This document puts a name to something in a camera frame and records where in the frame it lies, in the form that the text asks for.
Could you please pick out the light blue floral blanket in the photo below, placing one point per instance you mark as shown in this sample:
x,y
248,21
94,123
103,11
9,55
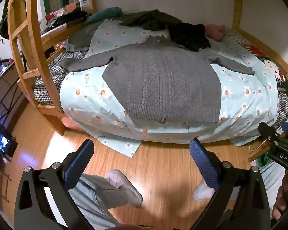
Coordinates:
x,y
91,100

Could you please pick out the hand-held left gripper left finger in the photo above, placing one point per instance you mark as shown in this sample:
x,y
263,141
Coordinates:
x,y
79,159

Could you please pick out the black garment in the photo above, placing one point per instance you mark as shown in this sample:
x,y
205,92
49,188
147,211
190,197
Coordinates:
x,y
189,34

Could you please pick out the person's left slipper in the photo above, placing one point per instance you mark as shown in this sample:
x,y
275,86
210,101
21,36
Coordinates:
x,y
127,186

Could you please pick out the person's leg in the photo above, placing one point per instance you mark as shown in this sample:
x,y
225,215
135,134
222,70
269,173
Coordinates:
x,y
96,201
273,179

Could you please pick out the person's right hand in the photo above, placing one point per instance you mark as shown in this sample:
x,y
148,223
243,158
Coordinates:
x,y
279,203

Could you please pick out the pink plush toy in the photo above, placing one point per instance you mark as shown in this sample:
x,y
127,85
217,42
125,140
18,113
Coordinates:
x,y
213,31

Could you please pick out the person's right slipper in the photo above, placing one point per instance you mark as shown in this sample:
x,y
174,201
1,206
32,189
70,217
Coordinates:
x,y
204,192

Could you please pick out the person's right leg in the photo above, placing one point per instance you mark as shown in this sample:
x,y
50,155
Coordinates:
x,y
273,179

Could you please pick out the wooden bunk bed frame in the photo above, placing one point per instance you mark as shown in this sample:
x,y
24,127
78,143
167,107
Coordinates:
x,y
26,28

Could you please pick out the dark green garment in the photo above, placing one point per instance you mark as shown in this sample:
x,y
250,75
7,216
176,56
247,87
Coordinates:
x,y
151,19

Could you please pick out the teal pillow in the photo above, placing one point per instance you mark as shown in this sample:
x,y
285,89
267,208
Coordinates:
x,y
105,13

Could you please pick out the wooden rack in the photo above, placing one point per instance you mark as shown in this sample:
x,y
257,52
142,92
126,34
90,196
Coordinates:
x,y
0,179

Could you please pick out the dark hanging bag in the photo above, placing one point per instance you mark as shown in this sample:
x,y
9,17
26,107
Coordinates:
x,y
3,21

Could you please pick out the grey knitted sweater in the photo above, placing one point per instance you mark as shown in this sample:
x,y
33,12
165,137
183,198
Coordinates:
x,y
163,76

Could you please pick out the grey quilt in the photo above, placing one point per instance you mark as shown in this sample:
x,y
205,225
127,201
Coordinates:
x,y
84,34

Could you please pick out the glowing computer monitor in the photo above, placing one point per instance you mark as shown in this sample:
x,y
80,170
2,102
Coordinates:
x,y
1,139

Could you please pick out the person's slipper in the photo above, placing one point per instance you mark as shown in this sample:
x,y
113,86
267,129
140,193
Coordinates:
x,y
204,192
127,186

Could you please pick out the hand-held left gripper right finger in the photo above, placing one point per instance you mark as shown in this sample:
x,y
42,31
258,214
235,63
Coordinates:
x,y
204,160

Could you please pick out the black white checkered sheet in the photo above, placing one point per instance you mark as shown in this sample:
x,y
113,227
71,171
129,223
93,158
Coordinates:
x,y
45,88

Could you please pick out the pile of dark clothes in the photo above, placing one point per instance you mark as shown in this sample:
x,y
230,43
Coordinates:
x,y
67,18

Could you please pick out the person's left leg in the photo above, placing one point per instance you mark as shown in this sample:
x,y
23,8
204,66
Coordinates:
x,y
96,201

